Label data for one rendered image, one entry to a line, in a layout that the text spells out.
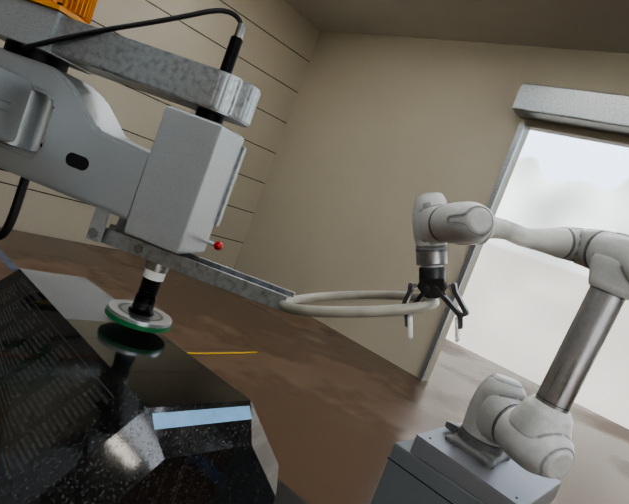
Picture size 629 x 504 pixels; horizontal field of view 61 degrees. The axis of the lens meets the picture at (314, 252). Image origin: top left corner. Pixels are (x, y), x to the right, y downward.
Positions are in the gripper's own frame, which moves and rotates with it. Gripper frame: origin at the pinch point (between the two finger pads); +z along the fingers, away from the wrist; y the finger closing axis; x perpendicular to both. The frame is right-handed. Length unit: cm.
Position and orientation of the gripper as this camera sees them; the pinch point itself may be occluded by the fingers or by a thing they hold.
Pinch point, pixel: (433, 336)
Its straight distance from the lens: 161.1
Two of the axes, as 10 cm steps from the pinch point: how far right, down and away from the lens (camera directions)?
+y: -9.0, 0.2, 4.3
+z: 0.3, 10.0, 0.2
